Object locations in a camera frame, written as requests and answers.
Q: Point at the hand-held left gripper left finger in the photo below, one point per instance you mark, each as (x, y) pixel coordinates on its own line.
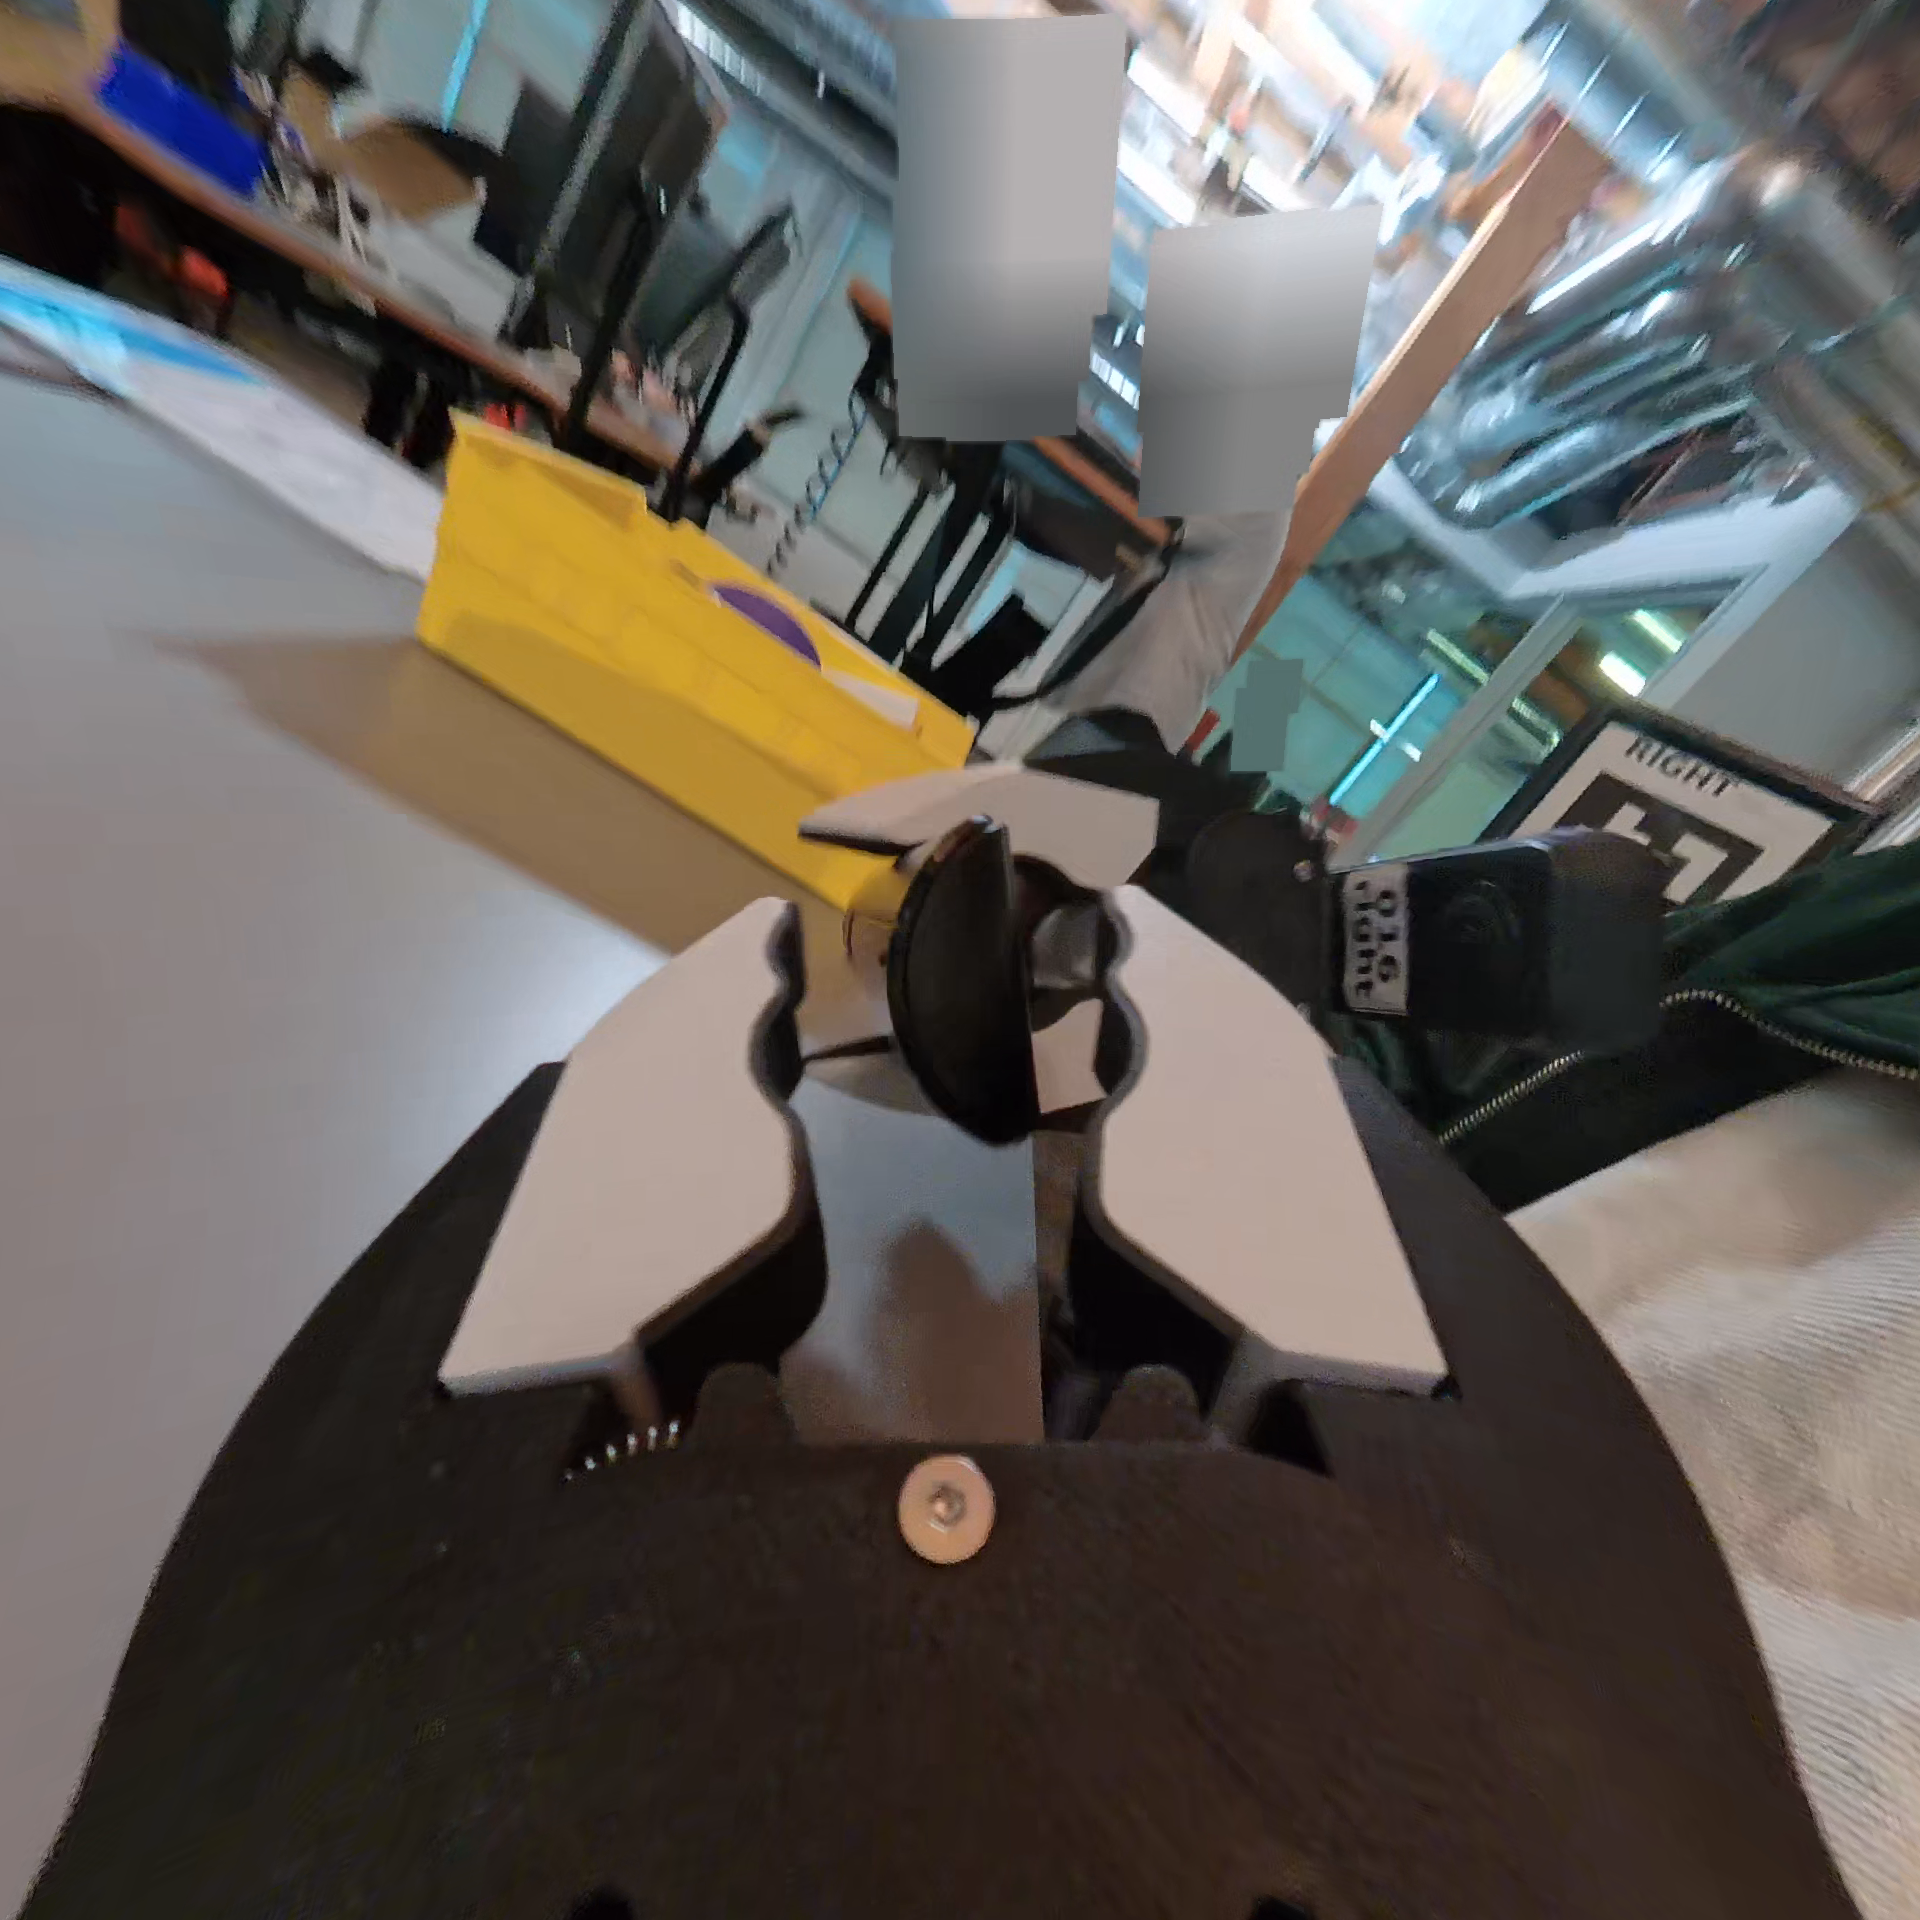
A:
(628, 1167)

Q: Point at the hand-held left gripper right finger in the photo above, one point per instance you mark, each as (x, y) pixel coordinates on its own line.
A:
(1257, 1167)

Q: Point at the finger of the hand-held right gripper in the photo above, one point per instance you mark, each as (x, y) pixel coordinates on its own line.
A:
(1072, 1080)
(1076, 819)

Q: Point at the black round disc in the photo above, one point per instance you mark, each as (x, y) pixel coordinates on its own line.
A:
(960, 996)

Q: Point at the yellow plastic bin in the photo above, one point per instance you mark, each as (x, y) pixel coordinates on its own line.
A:
(597, 630)

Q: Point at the person's right forearm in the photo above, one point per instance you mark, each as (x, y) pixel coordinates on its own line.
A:
(1806, 963)

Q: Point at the person's green jacket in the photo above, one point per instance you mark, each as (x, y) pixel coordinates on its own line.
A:
(1651, 1105)

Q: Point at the purple round object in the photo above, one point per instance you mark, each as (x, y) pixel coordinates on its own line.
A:
(763, 621)

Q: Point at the person's cream clothing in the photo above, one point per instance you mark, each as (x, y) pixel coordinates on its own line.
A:
(1771, 1351)

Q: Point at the black office chair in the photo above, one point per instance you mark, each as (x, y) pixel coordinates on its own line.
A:
(725, 312)

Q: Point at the black computer monitor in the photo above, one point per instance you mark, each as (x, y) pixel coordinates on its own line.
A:
(597, 150)

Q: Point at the white blue printed paper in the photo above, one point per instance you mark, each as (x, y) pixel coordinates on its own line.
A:
(252, 433)

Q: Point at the long wooden table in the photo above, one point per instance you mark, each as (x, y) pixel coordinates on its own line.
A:
(392, 299)

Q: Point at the blue plastic bin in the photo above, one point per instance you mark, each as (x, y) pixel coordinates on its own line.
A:
(178, 117)

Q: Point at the wooden post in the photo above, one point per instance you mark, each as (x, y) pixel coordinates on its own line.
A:
(1406, 388)

